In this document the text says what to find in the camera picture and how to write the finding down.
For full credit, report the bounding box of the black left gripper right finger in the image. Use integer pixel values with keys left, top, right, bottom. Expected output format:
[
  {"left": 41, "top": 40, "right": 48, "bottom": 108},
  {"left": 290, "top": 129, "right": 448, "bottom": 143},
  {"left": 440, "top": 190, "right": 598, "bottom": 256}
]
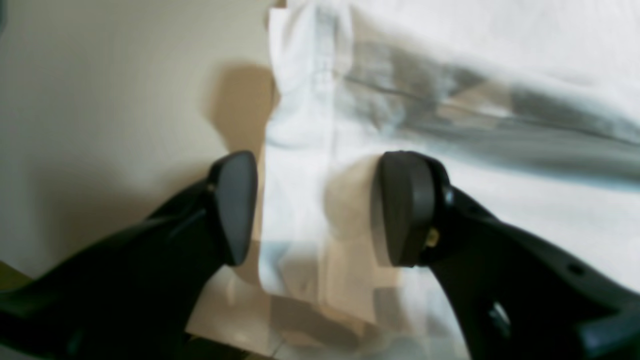
[{"left": 377, "top": 151, "right": 640, "bottom": 360}]

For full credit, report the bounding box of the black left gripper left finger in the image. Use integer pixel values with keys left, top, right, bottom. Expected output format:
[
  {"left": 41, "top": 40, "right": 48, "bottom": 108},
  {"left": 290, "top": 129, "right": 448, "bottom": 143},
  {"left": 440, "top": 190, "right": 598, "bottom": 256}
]
[{"left": 0, "top": 150, "right": 258, "bottom": 360}]

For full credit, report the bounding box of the white T-shirt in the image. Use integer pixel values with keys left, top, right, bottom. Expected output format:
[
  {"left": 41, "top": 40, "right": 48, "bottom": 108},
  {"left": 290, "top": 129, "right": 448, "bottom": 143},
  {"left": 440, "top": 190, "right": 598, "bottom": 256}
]
[{"left": 258, "top": 0, "right": 639, "bottom": 360}]

